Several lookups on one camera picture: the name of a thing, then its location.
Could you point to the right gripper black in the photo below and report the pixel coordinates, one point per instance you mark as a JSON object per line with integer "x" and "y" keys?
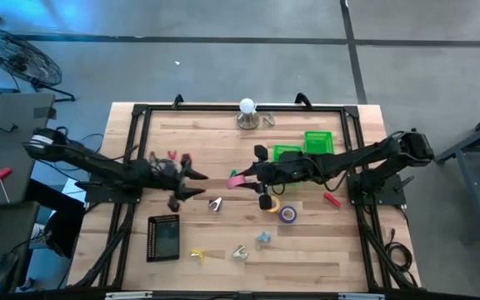
{"x": 281, "y": 174}

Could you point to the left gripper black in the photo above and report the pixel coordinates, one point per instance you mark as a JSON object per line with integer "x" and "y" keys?
{"x": 177, "y": 179}

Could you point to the small green stapler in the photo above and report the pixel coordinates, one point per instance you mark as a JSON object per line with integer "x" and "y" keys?
{"x": 233, "y": 172}

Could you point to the white staple remover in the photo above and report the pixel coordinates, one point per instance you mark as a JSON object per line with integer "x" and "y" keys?
{"x": 214, "y": 203}

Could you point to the red staple remover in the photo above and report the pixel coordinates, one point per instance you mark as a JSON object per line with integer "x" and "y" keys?
{"x": 170, "y": 154}

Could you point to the yellow block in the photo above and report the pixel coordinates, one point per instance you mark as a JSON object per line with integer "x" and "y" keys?
{"x": 278, "y": 205}

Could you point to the purple tape roll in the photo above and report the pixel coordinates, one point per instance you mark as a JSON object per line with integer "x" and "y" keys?
{"x": 281, "y": 214}

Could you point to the grey staple remover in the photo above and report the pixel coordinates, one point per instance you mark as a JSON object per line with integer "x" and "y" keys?
{"x": 268, "y": 120}
{"x": 263, "y": 237}

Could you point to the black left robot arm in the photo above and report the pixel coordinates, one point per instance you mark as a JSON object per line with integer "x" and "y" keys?
{"x": 98, "y": 164}

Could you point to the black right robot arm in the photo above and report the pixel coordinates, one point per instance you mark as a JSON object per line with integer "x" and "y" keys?
{"x": 373, "y": 152}

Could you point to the yellow staple remover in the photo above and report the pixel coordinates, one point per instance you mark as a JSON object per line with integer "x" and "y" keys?
{"x": 197, "y": 253}

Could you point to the green plastic basket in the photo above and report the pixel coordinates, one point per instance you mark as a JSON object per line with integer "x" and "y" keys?
{"x": 283, "y": 151}
{"x": 319, "y": 142}

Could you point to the black mesh basket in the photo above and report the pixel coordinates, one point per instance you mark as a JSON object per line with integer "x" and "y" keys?
{"x": 163, "y": 239}

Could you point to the white light bulb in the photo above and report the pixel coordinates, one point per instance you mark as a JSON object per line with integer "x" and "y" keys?
{"x": 247, "y": 105}

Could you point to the white paper sheet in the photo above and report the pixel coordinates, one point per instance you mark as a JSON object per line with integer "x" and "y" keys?
{"x": 71, "y": 189}

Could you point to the person's shoe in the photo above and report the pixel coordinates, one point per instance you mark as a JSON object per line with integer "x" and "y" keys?
{"x": 38, "y": 234}

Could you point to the grey side table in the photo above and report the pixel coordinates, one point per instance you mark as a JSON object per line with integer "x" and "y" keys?
{"x": 11, "y": 154}

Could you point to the dark grey desk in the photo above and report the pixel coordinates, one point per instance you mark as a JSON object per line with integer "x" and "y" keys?
{"x": 11, "y": 233}

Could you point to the black computer mouse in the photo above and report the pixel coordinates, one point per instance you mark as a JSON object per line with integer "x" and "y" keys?
{"x": 3, "y": 271}

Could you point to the black floor fan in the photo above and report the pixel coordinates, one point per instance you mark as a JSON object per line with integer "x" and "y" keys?
{"x": 15, "y": 56}

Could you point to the grey metal cart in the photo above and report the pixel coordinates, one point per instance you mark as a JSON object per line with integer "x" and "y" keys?
{"x": 471, "y": 196}

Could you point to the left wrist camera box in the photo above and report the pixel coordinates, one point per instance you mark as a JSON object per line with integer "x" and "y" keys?
{"x": 163, "y": 167}

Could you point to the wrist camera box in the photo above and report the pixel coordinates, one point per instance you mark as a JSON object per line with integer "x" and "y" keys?
{"x": 163, "y": 167}
{"x": 292, "y": 157}

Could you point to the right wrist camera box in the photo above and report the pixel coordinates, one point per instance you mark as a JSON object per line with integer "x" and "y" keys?
{"x": 292, "y": 157}

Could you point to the black aluminium table frame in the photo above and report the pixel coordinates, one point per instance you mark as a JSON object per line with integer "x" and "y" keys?
{"x": 223, "y": 108}

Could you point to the grey metal bracket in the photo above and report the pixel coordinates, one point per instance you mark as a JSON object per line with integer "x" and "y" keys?
{"x": 128, "y": 295}
{"x": 361, "y": 296}

